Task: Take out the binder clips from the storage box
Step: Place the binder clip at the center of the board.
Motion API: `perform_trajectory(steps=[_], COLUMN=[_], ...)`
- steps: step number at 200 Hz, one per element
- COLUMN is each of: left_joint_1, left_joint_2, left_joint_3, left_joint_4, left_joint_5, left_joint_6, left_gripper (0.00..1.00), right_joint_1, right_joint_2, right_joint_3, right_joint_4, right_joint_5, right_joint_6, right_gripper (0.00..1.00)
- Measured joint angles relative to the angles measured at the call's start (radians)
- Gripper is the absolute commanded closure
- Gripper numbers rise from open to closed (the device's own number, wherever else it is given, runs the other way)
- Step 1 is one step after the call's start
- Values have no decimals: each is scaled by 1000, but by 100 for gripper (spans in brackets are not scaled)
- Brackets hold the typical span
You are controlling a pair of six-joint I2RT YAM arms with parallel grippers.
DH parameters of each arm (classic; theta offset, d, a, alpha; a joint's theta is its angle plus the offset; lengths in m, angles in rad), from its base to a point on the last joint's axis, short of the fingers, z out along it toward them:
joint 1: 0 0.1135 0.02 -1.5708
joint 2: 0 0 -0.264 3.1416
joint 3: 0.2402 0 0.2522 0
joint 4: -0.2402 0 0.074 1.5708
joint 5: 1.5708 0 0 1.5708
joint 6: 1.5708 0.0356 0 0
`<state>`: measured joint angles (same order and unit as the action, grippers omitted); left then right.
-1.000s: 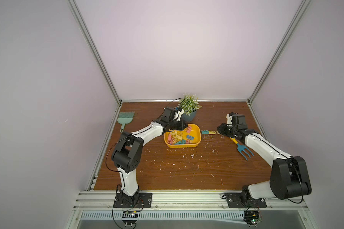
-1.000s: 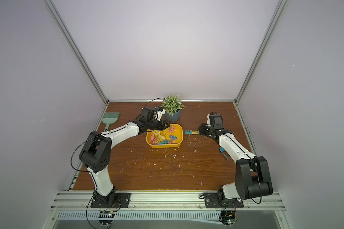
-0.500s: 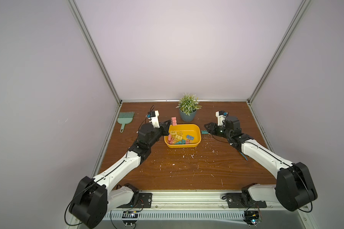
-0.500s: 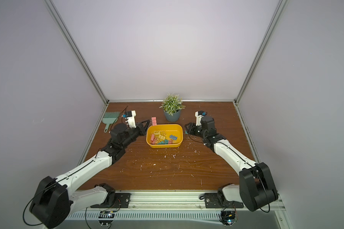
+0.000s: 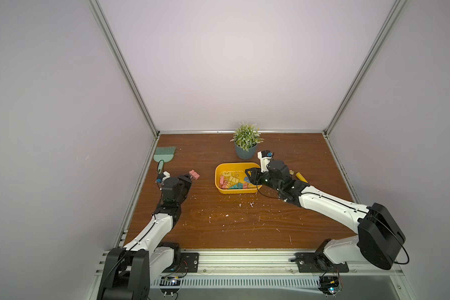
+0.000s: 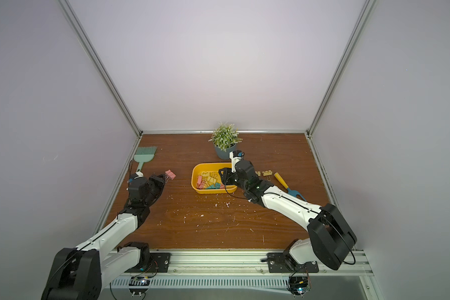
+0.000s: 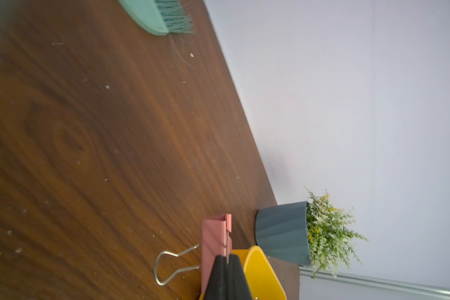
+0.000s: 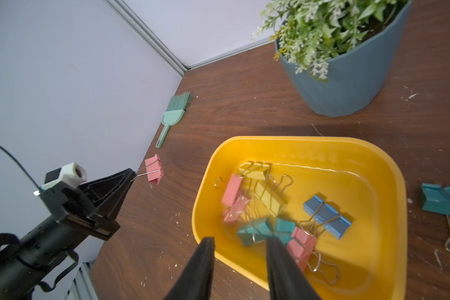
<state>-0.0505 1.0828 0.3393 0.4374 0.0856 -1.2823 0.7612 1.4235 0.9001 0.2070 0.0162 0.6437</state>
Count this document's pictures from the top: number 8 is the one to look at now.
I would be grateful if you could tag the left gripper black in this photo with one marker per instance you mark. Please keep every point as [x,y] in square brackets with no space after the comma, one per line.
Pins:
[90,209]

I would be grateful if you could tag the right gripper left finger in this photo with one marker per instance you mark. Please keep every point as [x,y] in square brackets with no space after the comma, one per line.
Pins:
[195,282]

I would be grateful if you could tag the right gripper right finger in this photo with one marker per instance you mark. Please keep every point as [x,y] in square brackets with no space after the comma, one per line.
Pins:
[286,280]

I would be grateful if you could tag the yellow plastic storage box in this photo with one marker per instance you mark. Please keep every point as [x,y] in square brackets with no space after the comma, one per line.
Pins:
[355,177]

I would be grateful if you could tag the teal binder clip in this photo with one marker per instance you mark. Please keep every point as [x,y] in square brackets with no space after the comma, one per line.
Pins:
[436,199]
[283,230]
[255,232]

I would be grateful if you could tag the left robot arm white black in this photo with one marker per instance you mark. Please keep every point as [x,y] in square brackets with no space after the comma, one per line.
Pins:
[17,283]

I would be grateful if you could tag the blue binder clip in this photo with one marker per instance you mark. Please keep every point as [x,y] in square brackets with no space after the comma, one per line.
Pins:
[323,218]

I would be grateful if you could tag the yellow binder clip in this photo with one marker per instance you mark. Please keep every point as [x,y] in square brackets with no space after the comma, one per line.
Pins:
[255,170]
[270,193]

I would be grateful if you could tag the green hand brush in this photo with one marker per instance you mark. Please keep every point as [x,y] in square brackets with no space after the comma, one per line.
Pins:
[174,113]

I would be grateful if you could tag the potted plant blue-grey pot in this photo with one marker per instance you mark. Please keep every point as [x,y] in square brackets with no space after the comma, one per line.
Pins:
[337,53]

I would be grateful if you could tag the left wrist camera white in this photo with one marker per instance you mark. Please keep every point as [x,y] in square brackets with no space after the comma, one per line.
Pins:
[72,174]

